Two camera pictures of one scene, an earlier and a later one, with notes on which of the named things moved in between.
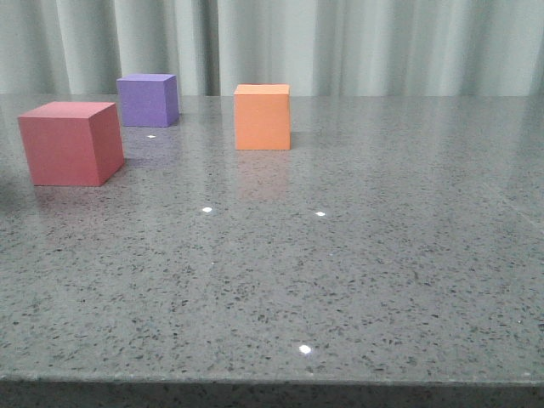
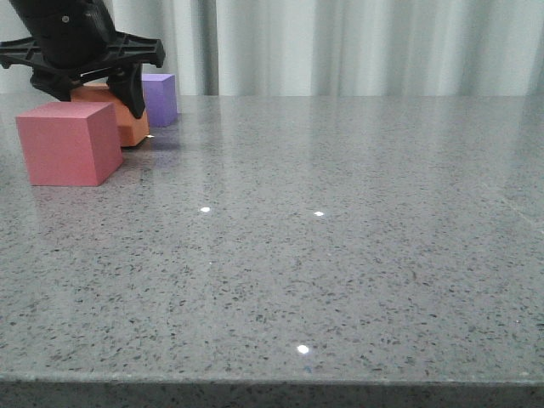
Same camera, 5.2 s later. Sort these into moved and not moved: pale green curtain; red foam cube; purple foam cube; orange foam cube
Moved: orange foam cube
Not moved: purple foam cube; pale green curtain; red foam cube
